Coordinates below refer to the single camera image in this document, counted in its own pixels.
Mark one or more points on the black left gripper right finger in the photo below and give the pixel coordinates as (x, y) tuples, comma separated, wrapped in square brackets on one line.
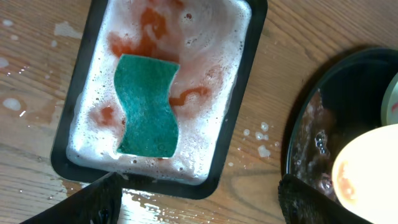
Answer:
[(300, 203)]

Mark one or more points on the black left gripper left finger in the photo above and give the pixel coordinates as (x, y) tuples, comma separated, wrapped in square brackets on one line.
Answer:
[(99, 202)]

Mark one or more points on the yellow plate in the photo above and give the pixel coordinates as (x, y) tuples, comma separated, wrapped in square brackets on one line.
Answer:
[(364, 175)]

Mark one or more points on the green and yellow sponge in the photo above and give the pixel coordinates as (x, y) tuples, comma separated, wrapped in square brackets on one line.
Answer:
[(142, 85)]

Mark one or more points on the mint green plate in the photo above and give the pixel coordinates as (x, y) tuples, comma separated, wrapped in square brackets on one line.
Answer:
[(389, 107)]

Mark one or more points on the black rectangular soapy water tray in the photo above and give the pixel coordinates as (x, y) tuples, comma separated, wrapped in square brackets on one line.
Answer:
[(214, 42)]

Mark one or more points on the round black serving tray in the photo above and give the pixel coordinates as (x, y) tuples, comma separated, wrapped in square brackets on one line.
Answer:
[(343, 104)]

